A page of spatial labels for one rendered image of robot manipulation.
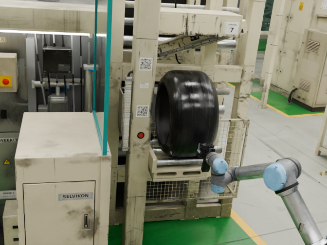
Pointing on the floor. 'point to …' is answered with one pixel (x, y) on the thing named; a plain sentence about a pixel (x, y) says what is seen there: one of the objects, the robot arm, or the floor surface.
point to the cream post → (153, 11)
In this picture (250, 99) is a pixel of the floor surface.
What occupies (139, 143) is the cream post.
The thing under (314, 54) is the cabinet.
